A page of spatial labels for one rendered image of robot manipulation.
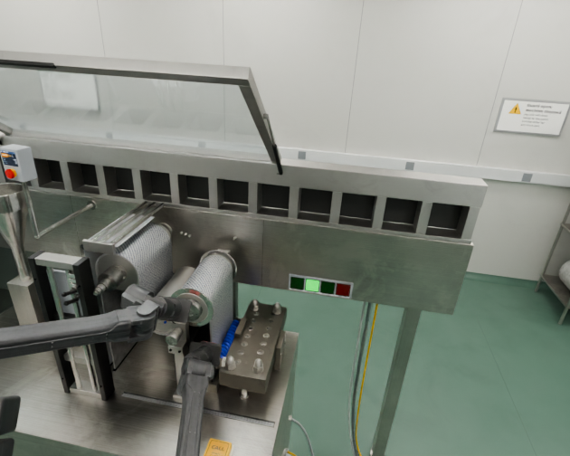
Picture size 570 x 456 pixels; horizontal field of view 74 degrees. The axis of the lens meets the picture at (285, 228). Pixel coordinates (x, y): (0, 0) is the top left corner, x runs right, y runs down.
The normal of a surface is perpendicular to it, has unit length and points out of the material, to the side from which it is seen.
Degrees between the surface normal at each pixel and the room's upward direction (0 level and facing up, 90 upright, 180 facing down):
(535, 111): 90
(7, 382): 0
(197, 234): 90
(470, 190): 90
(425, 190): 90
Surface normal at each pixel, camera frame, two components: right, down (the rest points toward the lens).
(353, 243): -0.18, 0.42
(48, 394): 0.05, -0.90
